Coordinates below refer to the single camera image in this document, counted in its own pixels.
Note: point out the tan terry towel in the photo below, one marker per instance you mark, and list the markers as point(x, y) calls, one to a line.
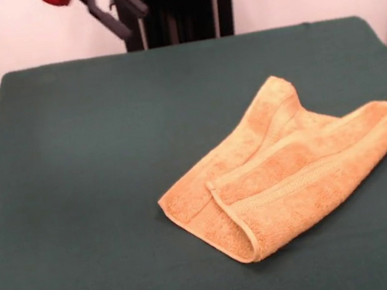
point(277, 183)

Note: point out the tall black metal rack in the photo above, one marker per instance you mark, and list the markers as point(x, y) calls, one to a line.
point(175, 8)

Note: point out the dark green table cloth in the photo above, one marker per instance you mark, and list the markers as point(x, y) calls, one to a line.
point(84, 243)

